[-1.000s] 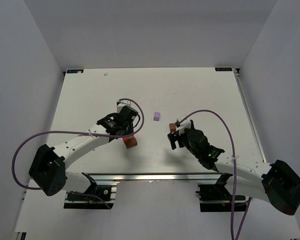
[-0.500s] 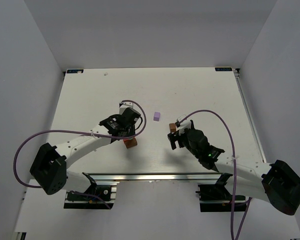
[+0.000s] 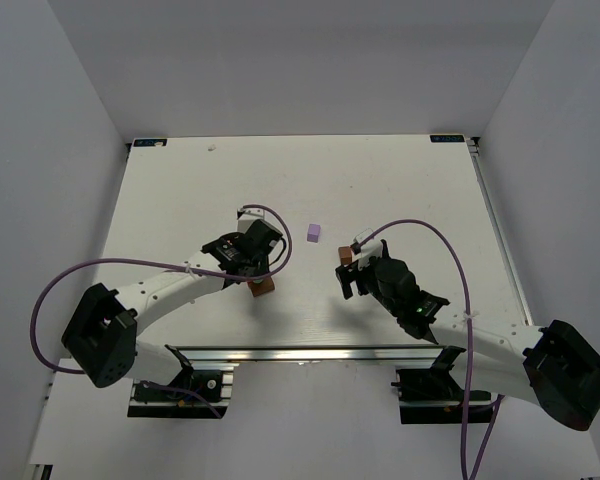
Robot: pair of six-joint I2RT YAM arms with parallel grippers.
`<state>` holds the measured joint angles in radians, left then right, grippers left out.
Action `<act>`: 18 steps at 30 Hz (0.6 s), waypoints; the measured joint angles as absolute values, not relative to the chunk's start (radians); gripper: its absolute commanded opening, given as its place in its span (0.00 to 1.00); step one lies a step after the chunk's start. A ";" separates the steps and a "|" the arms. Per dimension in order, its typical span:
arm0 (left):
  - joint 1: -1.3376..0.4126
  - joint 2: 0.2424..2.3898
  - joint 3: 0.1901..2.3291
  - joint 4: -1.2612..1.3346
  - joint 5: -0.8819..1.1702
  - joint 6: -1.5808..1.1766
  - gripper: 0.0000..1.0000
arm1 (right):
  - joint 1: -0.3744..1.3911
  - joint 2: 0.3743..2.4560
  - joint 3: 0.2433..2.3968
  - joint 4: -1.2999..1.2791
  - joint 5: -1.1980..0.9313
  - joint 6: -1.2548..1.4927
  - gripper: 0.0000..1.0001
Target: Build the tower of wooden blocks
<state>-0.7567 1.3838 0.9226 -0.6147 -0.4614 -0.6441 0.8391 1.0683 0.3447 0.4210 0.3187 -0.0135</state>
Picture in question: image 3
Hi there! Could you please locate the brown rectangular wood block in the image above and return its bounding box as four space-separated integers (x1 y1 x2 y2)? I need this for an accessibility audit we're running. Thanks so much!
247 277 275 298

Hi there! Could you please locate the purple wood cube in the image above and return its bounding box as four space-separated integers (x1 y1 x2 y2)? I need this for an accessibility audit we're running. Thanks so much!
306 224 321 243

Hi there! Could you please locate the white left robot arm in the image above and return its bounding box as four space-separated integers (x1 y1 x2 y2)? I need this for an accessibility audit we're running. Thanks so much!
62 219 345 388

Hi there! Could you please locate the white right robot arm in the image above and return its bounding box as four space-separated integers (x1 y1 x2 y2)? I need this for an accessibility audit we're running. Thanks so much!
335 257 600 431

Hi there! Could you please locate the blue label sticker right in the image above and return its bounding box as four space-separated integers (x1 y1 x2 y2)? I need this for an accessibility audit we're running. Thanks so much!
429 134 465 143

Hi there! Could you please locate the blue label sticker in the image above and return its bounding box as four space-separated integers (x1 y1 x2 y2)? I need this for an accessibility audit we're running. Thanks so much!
429 134 465 143
132 138 168 148

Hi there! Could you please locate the blue label sticker left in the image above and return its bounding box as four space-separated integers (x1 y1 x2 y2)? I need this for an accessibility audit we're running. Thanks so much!
132 138 168 148

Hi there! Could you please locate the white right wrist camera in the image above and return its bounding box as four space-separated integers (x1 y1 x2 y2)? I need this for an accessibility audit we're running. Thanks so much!
350 228 383 269

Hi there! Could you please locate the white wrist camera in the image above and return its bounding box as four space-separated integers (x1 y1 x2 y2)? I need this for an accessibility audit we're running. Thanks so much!
237 208 265 233
350 228 383 269

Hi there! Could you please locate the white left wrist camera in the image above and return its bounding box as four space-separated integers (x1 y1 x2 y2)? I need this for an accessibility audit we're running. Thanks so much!
237 208 265 233

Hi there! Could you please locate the aluminium table frame rail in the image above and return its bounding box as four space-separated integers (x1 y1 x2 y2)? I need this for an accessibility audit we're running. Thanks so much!
72 135 549 364

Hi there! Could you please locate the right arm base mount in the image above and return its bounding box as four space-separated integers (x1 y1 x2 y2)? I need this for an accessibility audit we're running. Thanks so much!
391 347 465 425

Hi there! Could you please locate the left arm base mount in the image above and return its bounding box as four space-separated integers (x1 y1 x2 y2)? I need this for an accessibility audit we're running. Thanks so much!
127 345 229 419

